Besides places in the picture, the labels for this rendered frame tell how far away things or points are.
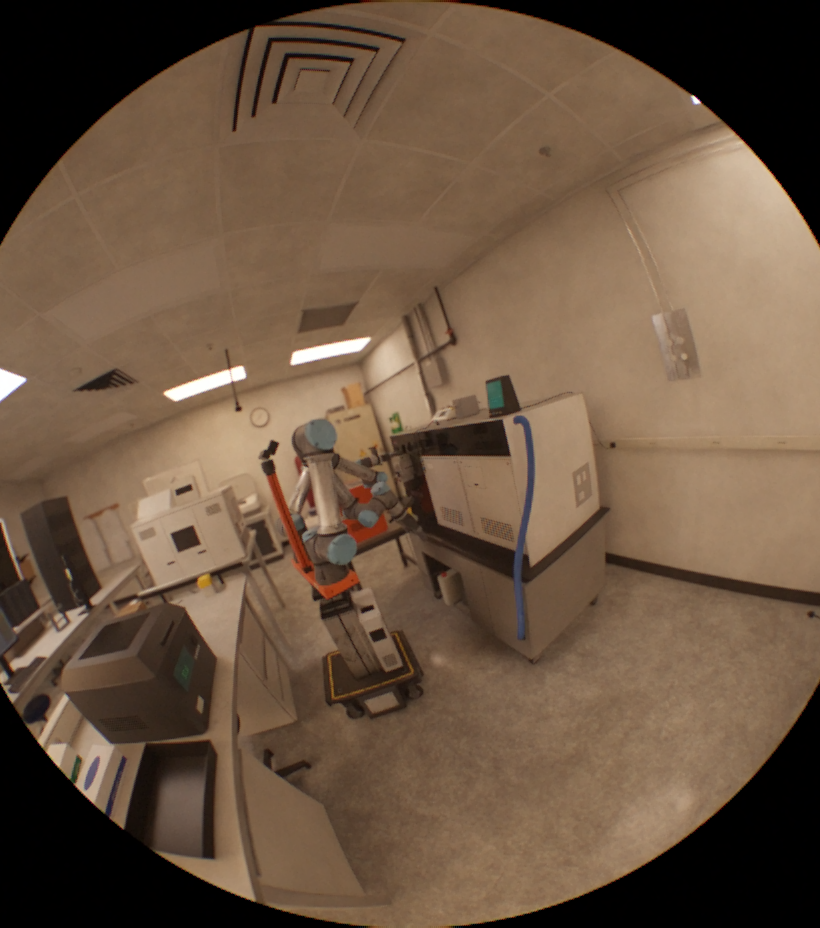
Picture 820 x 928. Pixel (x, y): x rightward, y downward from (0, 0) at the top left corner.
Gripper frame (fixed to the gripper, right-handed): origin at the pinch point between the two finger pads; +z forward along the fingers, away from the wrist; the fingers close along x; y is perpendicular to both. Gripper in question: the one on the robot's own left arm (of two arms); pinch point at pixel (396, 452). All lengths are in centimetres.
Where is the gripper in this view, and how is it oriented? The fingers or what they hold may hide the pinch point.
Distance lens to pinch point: 203.1
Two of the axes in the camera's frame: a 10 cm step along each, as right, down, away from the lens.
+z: 8.5, -3.2, 4.1
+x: 4.4, 0.2, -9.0
